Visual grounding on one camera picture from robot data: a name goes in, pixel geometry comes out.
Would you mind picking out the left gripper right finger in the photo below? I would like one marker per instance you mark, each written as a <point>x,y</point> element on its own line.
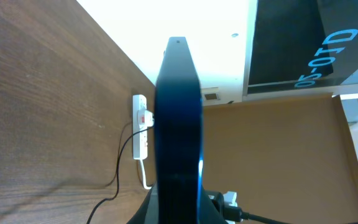
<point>211,207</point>

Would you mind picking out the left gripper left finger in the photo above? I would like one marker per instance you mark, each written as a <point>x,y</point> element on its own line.
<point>148,211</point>

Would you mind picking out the blue Galaxy smartphone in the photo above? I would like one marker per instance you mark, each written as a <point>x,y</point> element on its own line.
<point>178,135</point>

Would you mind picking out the white USB charger plug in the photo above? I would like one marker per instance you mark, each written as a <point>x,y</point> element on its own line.
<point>145,118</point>

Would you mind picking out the white power strip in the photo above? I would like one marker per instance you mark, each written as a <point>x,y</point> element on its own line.
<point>139,141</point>

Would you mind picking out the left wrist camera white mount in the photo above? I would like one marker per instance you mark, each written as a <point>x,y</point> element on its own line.
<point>225,202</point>

